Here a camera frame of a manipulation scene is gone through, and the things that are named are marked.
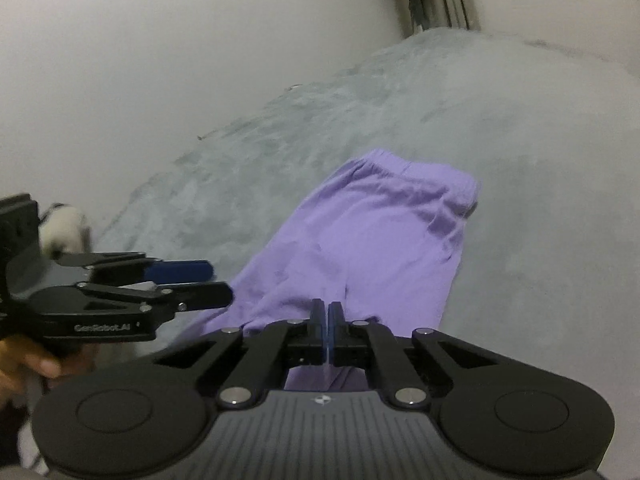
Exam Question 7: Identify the person's left hand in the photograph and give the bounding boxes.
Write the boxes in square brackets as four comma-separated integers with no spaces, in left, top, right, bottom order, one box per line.
[0,337,101,403]

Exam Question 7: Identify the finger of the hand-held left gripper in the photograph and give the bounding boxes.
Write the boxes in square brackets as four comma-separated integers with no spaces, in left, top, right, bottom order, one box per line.
[55,251,215,284]
[77,281,235,311]

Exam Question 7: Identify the purple pants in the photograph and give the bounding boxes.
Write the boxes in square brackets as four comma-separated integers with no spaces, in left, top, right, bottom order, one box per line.
[187,147,482,392]

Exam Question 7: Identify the grey bed blanket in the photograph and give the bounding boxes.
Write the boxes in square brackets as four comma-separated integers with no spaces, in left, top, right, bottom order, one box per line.
[95,27,640,391]

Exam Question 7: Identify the dark hanging garment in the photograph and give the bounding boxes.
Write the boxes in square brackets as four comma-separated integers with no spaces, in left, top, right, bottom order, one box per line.
[407,0,435,31]

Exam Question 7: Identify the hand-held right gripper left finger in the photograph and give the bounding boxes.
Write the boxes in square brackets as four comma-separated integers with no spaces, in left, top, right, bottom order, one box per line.
[151,298,328,407]

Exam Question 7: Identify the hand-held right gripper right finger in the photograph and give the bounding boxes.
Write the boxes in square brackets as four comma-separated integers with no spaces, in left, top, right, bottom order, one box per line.
[328,302,502,407]

